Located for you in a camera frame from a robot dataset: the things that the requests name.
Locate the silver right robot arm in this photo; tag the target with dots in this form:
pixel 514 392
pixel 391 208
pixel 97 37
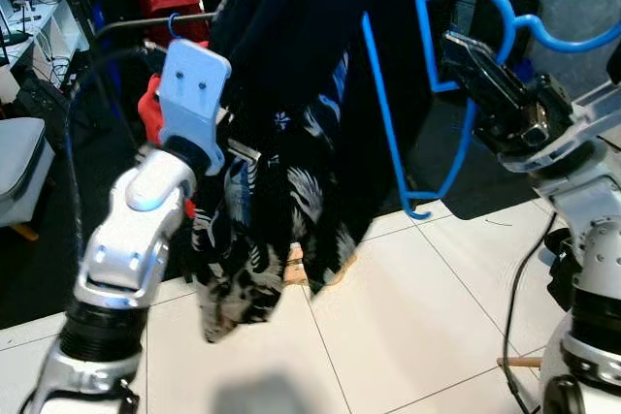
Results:
pixel 592 239

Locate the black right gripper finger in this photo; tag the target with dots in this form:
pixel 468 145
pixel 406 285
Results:
pixel 500 60
pixel 482 77

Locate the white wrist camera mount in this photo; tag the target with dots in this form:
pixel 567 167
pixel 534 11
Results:
pixel 194 84
pixel 582 147

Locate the black crane print shirt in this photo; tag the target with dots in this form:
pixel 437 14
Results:
pixel 291 46

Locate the wooden stick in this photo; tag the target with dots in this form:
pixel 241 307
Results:
pixel 519 362

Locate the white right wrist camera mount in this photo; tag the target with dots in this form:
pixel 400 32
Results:
pixel 582 147

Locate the white desk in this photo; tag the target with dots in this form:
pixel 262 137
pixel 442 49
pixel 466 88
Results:
pixel 44 36

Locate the grey padded seat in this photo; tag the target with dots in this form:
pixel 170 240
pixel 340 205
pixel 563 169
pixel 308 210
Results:
pixel 24 167

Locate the black metal clothes rack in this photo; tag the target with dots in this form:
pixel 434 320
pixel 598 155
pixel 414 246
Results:
pixel 146 23

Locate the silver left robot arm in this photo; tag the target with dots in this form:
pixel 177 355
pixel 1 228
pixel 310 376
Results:
pixel 126 239

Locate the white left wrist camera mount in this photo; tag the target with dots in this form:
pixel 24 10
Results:
pixel 194 84

